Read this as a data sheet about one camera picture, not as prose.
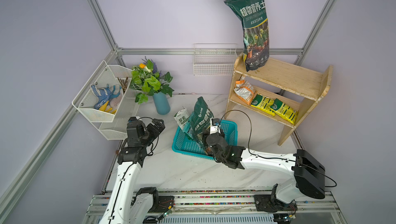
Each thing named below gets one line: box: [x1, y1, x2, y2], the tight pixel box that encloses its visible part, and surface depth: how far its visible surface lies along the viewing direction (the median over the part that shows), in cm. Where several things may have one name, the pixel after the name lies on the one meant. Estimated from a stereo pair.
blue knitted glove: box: [90, 84, 123, 111], surface depth 73 cm
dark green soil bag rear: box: [223, 0, 270, 72], surface depth 67 cm
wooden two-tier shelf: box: [224, 53, 334, 147], surface depth 77 cm
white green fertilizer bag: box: [173, 108, 191, 130], surface depth 90 cm
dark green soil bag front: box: [190, 96, 214, 135], surface depth 78 cm
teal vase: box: [152, 91, 171, 116], surface depth 106 cm
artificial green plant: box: [129, 55, 175, 105], surface depth 85 cm
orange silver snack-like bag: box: [233, 79, 258, 106], surface depth 88 cm
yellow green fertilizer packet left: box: [250, 93, 276, 117], surface depth 87 cm
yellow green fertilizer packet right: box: [269, 98, 299, 125], surface depth 82 cm
